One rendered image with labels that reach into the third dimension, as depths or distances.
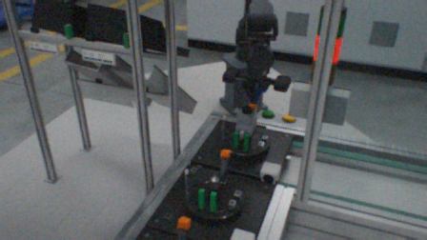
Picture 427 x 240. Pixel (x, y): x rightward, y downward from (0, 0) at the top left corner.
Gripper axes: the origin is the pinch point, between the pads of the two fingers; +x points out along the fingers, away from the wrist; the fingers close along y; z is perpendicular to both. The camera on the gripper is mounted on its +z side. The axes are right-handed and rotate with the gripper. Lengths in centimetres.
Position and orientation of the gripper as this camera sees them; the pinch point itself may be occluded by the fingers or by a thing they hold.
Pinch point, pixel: (254, 95)
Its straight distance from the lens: 117.4
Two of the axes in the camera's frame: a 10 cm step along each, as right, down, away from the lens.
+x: -0.1, 8.5, 5.3
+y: -9.4, -1.9, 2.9
